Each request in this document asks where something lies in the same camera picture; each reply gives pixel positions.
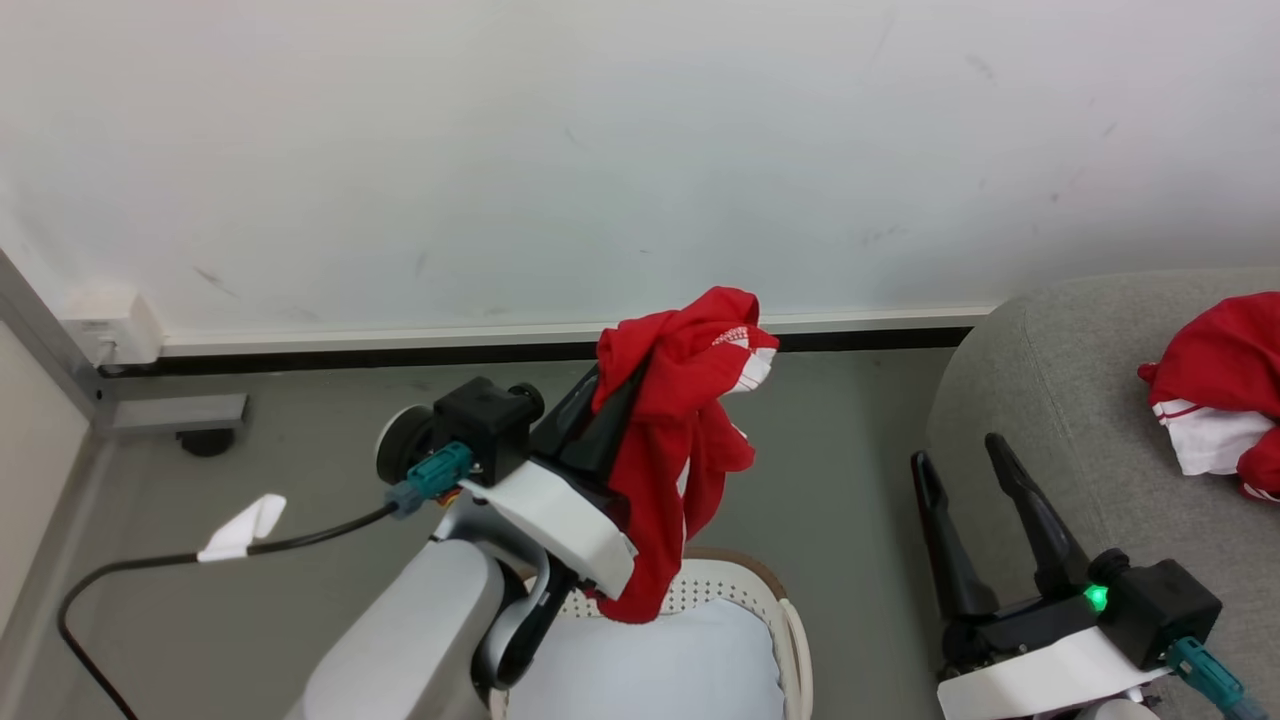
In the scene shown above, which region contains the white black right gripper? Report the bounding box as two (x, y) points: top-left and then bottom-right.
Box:
(910, 432), (1172, 720)

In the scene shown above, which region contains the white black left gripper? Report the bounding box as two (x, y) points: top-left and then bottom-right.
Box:
(460, 360), (647, 599)

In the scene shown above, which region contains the red garment with dotted print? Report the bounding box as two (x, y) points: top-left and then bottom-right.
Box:
(592, 286), (780, 625)

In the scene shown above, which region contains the red white-panelled sports garment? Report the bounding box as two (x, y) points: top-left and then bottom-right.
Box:
(1137, 291), (1280, 503)

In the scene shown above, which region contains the grey fabric sofa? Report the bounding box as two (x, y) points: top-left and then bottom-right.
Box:
(925, 267), (1280, 720)

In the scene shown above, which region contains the round black white actuator cap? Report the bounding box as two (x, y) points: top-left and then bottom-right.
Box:
(375, 405), (438, 488)

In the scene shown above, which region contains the black skirting strip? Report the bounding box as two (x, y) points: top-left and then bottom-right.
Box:
(100, 328), (973, 377)

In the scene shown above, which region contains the white perforated laundry basket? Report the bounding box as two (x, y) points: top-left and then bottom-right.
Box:
(485, 547), (814, 720)

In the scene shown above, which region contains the pale white cloth in basket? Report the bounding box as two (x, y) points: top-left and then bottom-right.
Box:
(505, 597), (786, 720)

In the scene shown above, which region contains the white tape tag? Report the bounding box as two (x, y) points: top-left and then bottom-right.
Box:
(197, 494), (287, 563)

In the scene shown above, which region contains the beige partition panel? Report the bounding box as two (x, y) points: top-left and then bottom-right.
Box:
(0, 320), (91, 641)

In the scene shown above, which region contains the teal cable connector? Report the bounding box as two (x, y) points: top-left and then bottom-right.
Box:
(385, 441), (474, 518)
(1165, 637), (1280, 720)

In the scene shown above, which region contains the white wall trim strip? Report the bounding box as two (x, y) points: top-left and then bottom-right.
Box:
(160, 305), (1001, 356)

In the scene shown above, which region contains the grey metal frame leg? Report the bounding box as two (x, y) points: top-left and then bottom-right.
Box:
(0, 250), (248, 433)

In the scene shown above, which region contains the thin black cable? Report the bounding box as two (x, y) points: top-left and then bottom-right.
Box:
(57, 503), (401, 720)

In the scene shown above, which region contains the white wall socket box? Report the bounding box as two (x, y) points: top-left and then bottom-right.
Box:
(62, 288), (164, 366)

